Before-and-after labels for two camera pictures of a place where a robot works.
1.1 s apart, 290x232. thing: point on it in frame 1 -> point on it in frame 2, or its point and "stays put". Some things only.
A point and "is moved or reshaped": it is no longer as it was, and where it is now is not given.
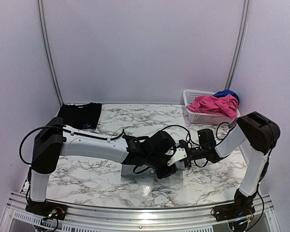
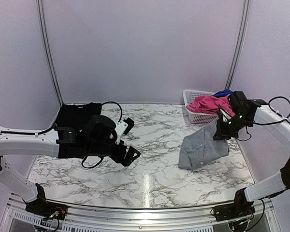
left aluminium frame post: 40,7 stays put
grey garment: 127,170 is moved or reshaped
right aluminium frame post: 237,59 stays put
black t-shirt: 81,116 stays put
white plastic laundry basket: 198,117 stays put
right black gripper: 187,157 -> 221,134
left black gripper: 162,174 -> 128,159
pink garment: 225,105 stays put
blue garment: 224,93 stays put
